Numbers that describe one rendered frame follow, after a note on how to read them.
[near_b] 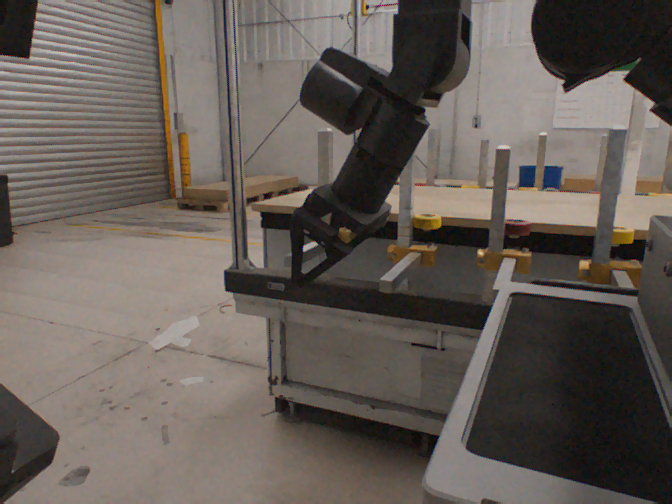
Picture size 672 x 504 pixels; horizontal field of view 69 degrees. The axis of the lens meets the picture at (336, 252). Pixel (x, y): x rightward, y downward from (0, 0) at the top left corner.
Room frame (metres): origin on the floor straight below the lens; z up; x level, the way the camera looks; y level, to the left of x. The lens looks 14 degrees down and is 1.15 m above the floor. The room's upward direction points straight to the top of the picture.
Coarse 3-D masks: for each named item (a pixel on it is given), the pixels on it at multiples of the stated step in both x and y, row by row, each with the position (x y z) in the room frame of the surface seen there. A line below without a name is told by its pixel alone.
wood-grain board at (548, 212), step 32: (416, 192) 2.06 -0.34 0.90; (448, 192) 2.06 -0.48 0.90; (480, 192) 2.06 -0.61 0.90; (512, 192) 2.06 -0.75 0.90; (544, 192) 2.06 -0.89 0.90; (448, 224) 1.46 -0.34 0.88; (480, 224) 1.43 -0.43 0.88; (544, 224) 1.36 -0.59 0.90; (576, 224) 1.34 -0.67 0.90; (640, 224) 1.34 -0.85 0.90
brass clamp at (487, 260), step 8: (480, 256) 1.26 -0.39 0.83; (488, 256) 1.25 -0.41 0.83; (496, 256) 1.25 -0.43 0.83; (504, 256) 1.24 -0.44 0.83; (512, 256) 1.23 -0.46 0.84; (520, 256) 1.22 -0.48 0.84; (528, 256) 1.22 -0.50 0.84; (480, 264) 1.26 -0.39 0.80; (488, 264) 1.25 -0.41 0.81; (496, 264) 1.25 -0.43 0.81; (520, 264) 1.22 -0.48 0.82; (528, 264) 1.22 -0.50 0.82; (520, 272) 1.22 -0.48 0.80; (528, 272) 1.21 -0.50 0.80
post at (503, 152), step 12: (504, 156) 1.25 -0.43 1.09; (504, 168) 1.25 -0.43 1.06; (504, 180) 1.25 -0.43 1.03; (492, 192) 1.26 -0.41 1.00; (504, 192) 1.25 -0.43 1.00; (492, 204) 1.26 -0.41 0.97; (504, 204) 1.25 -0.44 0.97; (492, 216) 1.26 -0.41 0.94; (504, 216) 1.25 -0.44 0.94; (492, 228) 1.26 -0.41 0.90; (504, 228) 1.28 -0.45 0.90; (492, 240) 1.26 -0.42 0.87; (492, 276) 1.26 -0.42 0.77; (492, 288) 1.25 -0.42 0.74
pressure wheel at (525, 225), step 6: (510, 222) 1.33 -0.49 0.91; (516, 222) 1.34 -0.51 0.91; (522, 222) 1.35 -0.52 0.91; (528, 222) 1.33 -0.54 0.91; (510, 228) 1.32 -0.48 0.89; (516, 228) 1.31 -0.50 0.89; (522, 228) 1.31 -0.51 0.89; (528, 228) 1.32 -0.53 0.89; (510, 234) 1.32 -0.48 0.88; (516, 234) 1.31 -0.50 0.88; (522, 234) 1.31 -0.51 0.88; (528, 234) 1.32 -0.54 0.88
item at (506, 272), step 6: (510, 246) 1.36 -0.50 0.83; (516, 246) 1.36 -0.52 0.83; (504, 258) 1.23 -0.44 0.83; (510, 258) 1.23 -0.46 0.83; (504, 264) 1.17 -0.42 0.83; (510, 264) 1.17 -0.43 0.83; (504, 270) 1.11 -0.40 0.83; (510, 270) 1.11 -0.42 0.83; (498, 276) 1.06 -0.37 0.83; (504, 276) 1.06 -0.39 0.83; (510, 276) 1.06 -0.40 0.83; (498, 282) 1.02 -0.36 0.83; (498, 288) 0.98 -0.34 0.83; (492, 294) 0.97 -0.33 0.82; (492, 300) 0.97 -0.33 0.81
